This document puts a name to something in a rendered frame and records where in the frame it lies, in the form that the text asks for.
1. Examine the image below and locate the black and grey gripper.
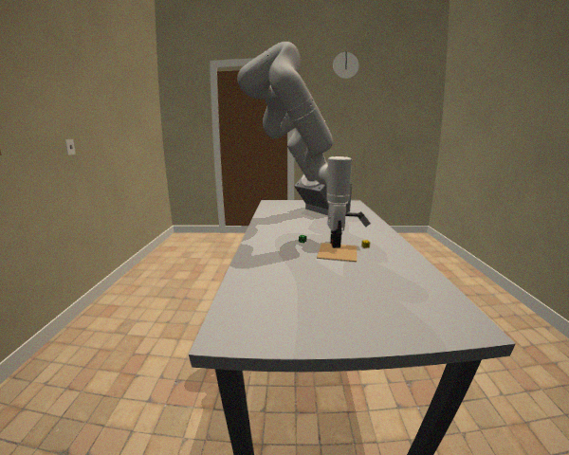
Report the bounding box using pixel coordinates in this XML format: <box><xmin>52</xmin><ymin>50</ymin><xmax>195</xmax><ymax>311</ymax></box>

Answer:
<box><xmin>327</xmin><ymin>201</ymin><xmax>348</xmax><ymax>248</ymax></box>

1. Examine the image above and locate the orange mat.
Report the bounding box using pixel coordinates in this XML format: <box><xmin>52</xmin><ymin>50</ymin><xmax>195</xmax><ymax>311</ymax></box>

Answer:
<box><xmin>317</xmin><ymin>243</ymin><xmax>357</xmax><ymax>262</ymax></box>

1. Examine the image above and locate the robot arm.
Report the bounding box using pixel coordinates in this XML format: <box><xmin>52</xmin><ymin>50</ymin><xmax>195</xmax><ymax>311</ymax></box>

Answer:
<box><xmin>237</xmin><ymin>42</ymin><xmax>352</xmax><ymax>204</ymax></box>

